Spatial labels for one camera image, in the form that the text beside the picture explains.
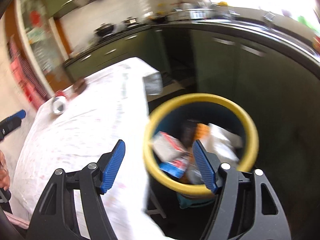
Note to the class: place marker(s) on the plastic bag on counter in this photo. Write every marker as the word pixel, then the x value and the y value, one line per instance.
pixel 81 47

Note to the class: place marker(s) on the white tissue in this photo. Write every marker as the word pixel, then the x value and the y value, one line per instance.
pixel 223 144

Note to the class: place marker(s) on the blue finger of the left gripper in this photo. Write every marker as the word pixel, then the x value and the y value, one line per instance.
pixel 11 123

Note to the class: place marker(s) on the small black kettle pot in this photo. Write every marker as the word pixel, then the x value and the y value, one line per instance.
pixel 130 21

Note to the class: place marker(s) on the white dish rack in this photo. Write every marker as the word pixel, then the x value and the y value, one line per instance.
pixel 188 11

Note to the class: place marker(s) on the yellow rimmed trash bin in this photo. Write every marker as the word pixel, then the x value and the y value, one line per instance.
pixel 179 117

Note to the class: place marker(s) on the person's left hand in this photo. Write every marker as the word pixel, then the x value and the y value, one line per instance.
pixel 4 174

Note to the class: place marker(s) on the white floral tablecloth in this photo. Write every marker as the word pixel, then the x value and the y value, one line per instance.
pixel 113 107

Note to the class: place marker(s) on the white blue snack wrapper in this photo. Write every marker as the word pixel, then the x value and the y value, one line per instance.
pixel 176 167

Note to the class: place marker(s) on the red white milk carton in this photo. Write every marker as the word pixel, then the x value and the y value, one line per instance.
pixel 166 147

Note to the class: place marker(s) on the red cola can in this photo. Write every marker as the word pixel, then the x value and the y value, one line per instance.
pixel 59 103

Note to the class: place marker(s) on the brown plastic tray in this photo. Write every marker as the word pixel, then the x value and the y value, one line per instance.
pixel 79 86

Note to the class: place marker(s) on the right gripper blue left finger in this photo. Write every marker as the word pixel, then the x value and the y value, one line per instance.
pixel 111 163

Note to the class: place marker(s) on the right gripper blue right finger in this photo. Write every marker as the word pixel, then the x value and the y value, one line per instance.
pixel 206 170

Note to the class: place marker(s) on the red checkered apron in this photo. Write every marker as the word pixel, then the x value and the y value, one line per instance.
pixel 25 77

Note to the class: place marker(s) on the orange foam mesh sleeve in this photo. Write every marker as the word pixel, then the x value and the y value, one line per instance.
pixel 202 132

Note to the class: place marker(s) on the black wok with lid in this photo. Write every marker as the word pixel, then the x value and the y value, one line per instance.
pixel 104 29

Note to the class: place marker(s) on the green lower kitchen cabinets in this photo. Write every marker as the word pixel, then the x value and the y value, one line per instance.
pixel 273 76

